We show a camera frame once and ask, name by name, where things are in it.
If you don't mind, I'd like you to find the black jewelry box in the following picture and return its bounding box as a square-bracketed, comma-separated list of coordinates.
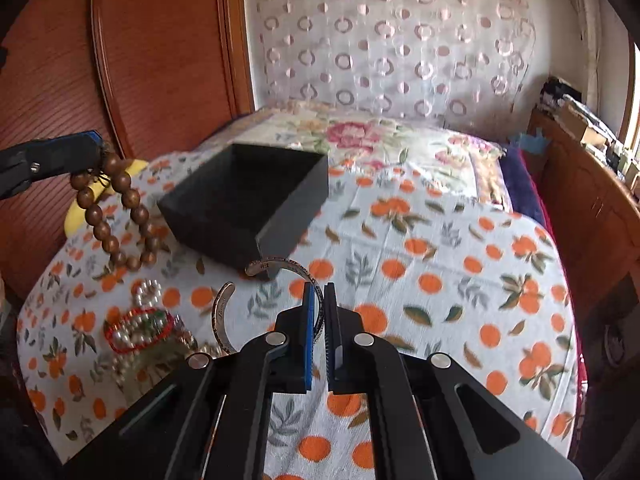
[158, 143, 329, 271]

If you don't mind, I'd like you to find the red string bead bracelet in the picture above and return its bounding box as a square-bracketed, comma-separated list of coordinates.
[103, 308, 177, 356]

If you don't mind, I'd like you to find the wooden headboard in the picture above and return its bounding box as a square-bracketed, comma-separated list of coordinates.
[0, 0, 256, 306]

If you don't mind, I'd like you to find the dark blue blanket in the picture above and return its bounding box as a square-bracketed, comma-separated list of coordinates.
[499, 145, 548, 229]

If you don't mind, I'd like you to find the yellow plush toy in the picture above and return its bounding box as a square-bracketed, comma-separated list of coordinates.
[63, 157, 150, 236]

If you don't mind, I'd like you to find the floral quilt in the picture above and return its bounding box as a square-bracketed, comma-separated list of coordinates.
[198, 100, 513, 211]

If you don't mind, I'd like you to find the wooden side cabinet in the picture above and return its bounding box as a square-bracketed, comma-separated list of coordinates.
[527, 108, 640, 318]

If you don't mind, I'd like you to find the orange print white blanket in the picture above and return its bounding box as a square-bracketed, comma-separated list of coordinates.
[15, 152, 582, 480]

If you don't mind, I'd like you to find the silver cuff bangle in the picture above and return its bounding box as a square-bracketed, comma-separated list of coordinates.
[210, 256, 324, 356]

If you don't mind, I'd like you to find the clutter on cabinet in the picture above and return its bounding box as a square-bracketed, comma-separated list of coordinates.
[539, 76, 639, 195]

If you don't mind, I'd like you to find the brown wooden bead bracelet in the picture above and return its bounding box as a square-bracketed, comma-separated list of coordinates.
[68, 152, 162, 272]

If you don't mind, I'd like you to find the sheer circle pattern curtain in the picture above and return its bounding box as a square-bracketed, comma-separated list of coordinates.
[244, 0, 551, 135]

